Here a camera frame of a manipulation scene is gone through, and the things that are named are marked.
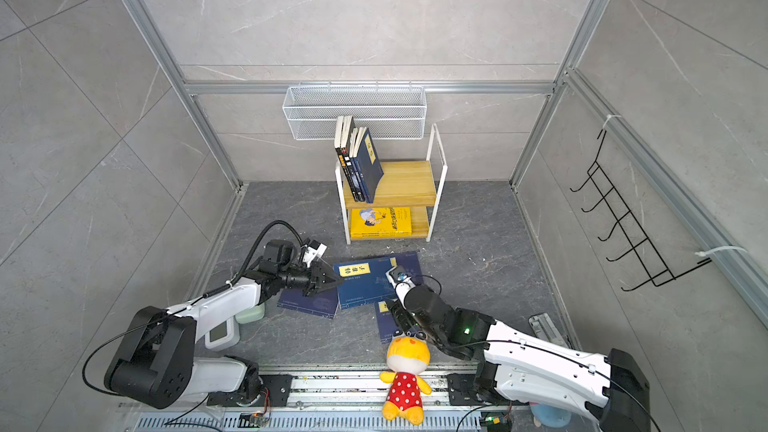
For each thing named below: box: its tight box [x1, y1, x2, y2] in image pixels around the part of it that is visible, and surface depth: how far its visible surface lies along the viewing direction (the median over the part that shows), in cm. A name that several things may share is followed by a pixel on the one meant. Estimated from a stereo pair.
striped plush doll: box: [529, 402, 572, 428], surface depth 67 cm
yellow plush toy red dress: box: [380, 330, 432, 425], surface depth 73 cm
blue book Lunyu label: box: [354, 126, 385, 204], surface depth 82 cm
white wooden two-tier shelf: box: [335, 124, 448, 245], surface depth 95 cm
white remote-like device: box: [528, 312, 569, 348], surface depth 85 cm
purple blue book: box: [375, 300, 399, 344], surface depth 86 cm
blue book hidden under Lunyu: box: [277, 287, 338, 319], surface depth 88 cm
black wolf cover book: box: [340, 116, 364, 202], surface depth 79 cm
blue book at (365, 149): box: [353, 127, 378, 203], surface depth 81 cm
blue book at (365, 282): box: [333, 257, 397, 309], surface depth 85 cm
